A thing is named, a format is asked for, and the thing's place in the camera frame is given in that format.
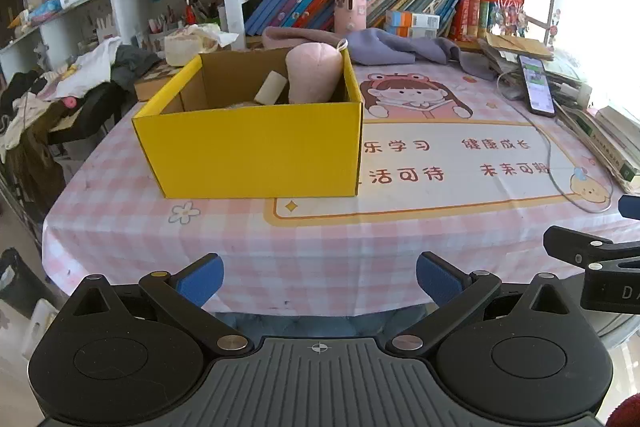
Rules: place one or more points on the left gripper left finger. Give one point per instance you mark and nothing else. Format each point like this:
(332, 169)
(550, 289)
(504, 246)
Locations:
(180, 298)

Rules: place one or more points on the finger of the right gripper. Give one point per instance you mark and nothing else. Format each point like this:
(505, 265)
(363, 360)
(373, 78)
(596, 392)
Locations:
(582, 249)
(629, 206)

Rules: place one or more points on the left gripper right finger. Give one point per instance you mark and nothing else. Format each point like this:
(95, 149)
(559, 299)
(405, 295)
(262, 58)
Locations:
(460, 299)

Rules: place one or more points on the pink plush toy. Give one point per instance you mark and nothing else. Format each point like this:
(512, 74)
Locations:
(314, 70)

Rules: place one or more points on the stack of books right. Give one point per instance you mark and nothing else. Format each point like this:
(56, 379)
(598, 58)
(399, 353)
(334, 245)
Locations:
(611, 154)

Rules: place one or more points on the pink checkered tablecloth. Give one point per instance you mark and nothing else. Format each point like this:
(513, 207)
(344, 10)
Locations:
(112, 219)

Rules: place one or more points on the black smartphone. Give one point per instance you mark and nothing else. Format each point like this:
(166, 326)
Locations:
(540, 101)

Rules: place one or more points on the cartoon printed desk mat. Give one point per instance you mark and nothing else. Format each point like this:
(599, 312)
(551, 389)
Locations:
(438, 143)

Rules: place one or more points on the yellow cardboard box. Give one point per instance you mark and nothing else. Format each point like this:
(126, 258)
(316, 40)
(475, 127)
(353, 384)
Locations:
(203, 137)

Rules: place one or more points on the wooden chess box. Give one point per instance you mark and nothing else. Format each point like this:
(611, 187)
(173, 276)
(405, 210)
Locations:
(154, 80)

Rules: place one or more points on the white rectangular block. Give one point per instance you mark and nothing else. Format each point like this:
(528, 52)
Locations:
(271, 89)

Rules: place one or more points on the pile of clothes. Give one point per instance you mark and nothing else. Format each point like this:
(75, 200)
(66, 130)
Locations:
(35, 102)

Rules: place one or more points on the red book box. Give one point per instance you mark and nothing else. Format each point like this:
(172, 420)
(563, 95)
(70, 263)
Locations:
(475, 18)

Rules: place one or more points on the white tissue pack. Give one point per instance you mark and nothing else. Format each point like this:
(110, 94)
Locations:
(183, 44)

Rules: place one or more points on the purple cloth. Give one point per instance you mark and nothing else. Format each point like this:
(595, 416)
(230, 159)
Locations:
(376, 47)

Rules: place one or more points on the pink cloth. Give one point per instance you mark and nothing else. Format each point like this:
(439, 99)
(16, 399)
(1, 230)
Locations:
(289, 37)

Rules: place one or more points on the orange blue small box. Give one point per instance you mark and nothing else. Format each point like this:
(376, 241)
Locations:
(411, 25)

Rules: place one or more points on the pink cylindrical container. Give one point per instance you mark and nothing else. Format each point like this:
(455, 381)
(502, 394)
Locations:
(349, 16)

